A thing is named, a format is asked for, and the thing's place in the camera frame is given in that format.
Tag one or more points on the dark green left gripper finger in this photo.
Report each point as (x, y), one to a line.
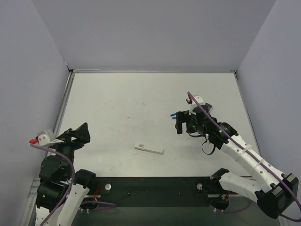
(80, 141)
(81, 132)

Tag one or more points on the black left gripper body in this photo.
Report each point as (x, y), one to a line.
(71, 136)

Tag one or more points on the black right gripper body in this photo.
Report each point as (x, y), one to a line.
(181, 121)

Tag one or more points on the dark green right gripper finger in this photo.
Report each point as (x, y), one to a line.
(183, 116)
(179, 127)

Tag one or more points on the long white remote control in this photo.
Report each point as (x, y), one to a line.
(148, 147)

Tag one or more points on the small grey remote control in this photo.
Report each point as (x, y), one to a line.
(209, 106)

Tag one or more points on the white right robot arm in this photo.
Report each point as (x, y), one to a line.
(272, 190)

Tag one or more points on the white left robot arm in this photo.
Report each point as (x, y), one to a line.
(62, 189)

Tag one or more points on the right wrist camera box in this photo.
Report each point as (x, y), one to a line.
(195, 103)

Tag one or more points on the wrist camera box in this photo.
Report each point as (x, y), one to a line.
(195, 103)
(45, 138)

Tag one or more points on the aluminium table edge rail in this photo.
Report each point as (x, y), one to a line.
(64, 102)

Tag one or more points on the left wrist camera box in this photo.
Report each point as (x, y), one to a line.
(45, 138)

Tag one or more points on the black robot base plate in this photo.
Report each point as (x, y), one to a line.
(141, 192)

